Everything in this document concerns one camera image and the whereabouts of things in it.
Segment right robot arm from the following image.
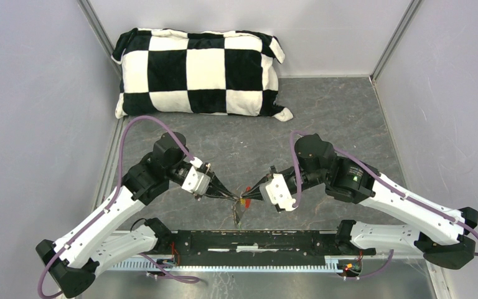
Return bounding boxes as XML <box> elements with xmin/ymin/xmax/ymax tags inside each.
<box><xmin>243</xmin><ymin>134</ymin><xmax>478</xmax><ymax>270</ymax></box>

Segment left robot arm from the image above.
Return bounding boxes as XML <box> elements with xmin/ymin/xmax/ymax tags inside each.
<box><xmin>35</xmin><ymin>132</ymin><xmax>238</xmax><ymax>298</ymax></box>

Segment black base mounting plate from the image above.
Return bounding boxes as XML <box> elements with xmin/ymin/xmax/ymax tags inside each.
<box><xmin>131</xmin><ymin>217</ymin><xmax>377</xmax><ymax>267</ymax></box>

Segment black white checkered pillow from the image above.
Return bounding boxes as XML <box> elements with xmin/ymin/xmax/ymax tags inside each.
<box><xmin>111</xmin><ymin>28</ymin><xmax>293</xmax><ymax>122</ymax></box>

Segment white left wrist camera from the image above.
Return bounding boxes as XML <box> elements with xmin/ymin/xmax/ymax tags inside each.
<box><xmin>181</xmin><ymin>158</ymin><xmax>212</xmax><ymax>200</ymax></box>

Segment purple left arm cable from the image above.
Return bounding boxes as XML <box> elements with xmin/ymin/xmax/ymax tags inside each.
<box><xmin>37</xmin><ymin>115</ymin><xmax>199</xmax><ymax>299</ymax></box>

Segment white slotted cable duct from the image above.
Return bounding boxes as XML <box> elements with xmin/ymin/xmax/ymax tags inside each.
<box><xmin>108</xmin><ymin>257</ymin><xmax>342</xmax><ymax>274</ymax></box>

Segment left aluminium frame rail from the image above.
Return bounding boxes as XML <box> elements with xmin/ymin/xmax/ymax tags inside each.
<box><xmin>77</xmin><ymin>0</ymin><xmax>122</xmax><ymax>78</ymax></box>

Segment aluminium frame rail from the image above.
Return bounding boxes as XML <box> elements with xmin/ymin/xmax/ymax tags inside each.
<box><xmin>77</xmin><ymin>0</ymin><xmax>122</xmax><ymax>78</ymax></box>
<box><xmin>369</xmin><ymin>0</ymin><xmax>423</xmax><ymax>85</ymax></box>

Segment right aluminium frame rail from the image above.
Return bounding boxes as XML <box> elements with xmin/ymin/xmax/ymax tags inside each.
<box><xmin>369</xmin><ymin>0</ymin><xmax>423</xmax><ymax>85</ymax></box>

